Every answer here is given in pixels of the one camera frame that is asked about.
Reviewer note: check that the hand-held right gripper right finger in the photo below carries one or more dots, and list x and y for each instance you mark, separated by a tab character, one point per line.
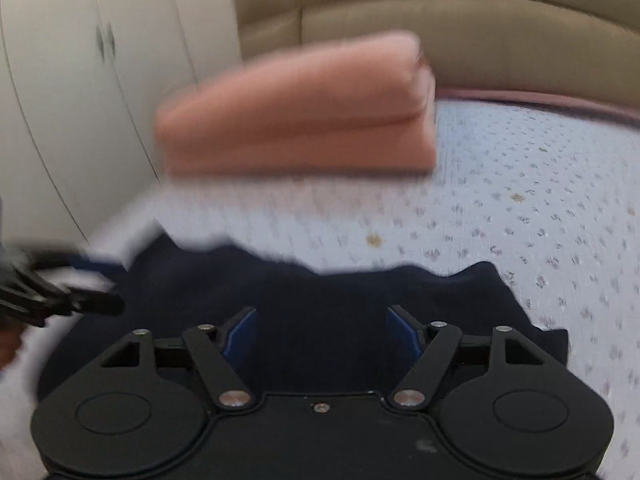
402	332

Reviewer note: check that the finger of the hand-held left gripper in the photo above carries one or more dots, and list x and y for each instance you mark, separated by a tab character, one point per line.
75	260
75	302

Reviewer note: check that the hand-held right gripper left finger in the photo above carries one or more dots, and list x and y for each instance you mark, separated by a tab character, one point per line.
239	335

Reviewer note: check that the navy striped-sleeve hoodie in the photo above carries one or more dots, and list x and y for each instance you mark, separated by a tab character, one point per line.
325	320

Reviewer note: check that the person's left hand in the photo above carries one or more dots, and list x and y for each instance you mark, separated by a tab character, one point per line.
7	347

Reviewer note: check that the cream wardrobe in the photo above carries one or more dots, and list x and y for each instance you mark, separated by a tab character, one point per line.
75	85

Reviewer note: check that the floral quilted bedspread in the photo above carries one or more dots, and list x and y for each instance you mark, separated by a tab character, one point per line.
525	200

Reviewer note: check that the folded pink blanket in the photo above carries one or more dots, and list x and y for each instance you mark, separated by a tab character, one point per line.
300	115

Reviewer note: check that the beige padded headboard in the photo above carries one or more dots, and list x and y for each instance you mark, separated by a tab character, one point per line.
475	25

